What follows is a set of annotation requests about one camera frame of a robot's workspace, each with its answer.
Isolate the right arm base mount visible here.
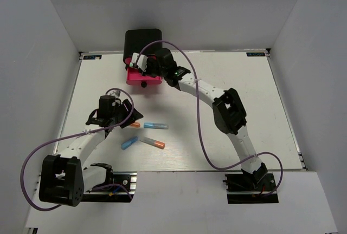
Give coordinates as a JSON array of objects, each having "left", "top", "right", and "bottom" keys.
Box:
[{"left": 223, "top": 173, "right": 279, "bottom": 204}]

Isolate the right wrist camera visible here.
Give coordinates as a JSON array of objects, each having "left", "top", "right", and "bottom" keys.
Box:
[{"left": 132, "top": 53, "right": 148, "bottom": 73}]

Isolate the black drawer cabinet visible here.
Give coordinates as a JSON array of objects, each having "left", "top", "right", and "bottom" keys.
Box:
[{"left": 123, "top": 28, "right": 163, "bottom": 66}]

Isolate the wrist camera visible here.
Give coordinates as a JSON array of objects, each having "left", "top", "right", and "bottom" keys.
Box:
[
  {"left": 108, "top": 90, "right": 121, "bottom": 105},
  {"left": 132, "top": 53, "right": 148, "bottom": 73}
]

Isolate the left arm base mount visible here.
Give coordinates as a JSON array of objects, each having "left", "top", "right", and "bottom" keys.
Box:
[{"left": 82, "top": 172, "right": 137, "bottom": 203}]

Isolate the pink drawer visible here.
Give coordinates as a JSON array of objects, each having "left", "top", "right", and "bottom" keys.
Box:
[
  {"left": 126, "top": 68, "right": 162, "bottom": 88},
  {"left": 124, "top": 57, "right": 135, "bottom": 65}
]

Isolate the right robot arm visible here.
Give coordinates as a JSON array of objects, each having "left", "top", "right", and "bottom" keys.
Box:
[{"left": 140, "top": 48, "right": 268, "bottom": 190}]

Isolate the orange white highlighter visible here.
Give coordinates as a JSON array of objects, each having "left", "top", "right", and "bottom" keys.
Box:
[{"left": 140, "top": 136, "right": 165, "bottom": 149}]

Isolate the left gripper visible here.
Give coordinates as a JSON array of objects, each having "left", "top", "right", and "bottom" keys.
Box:
[{"left": 111, "top": 99, "right": 144, "bottom": 129}]

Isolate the purple cable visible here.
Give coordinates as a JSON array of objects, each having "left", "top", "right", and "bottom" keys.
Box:
[
  {"left": 20, "top": 87, "right": 136, "bottom": 212},
  {"left": 135, "top": 41, "right": 284, "bottom": 197}
]

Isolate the blue table sticker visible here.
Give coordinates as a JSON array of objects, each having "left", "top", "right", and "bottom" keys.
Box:
[
  {"left": 83, "top": 55, "right": 102, "bottom": 60},
  {"left": 246, "top": 52, "right": 266, "bottom": 57}
]

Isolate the blue highlighter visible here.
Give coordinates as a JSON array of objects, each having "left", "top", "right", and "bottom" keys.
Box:
[{"left": 143, "top": 122, "right": 169, "bottom": 129}]

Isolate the right blue table sticker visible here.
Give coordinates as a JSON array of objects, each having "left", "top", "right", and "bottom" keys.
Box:
[{"left": 246, "top": 52, "right": 266, "bottom": 57}]

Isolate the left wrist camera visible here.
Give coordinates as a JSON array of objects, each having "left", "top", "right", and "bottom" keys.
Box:
[{"left": 108, "top": 90, "right": 121, "bottom": 105}]

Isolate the left blue table sticker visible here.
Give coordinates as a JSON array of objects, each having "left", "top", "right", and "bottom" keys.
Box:
[{"left": 83, "top": 55, "right": 102, "bottom": 60}]

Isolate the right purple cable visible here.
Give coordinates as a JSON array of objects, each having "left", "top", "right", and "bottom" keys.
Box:
[{"left": 135, "top": 41, "right": 284, "bottom": 197}]

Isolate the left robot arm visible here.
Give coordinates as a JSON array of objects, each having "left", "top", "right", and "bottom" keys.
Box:
[{"left": 38, "top": 95, "right": 144, "bottom": 206}]

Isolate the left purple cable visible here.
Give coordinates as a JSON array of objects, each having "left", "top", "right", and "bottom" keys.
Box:
[{"left": 20, "top": 87, "right": 136, "bottom": 212}]

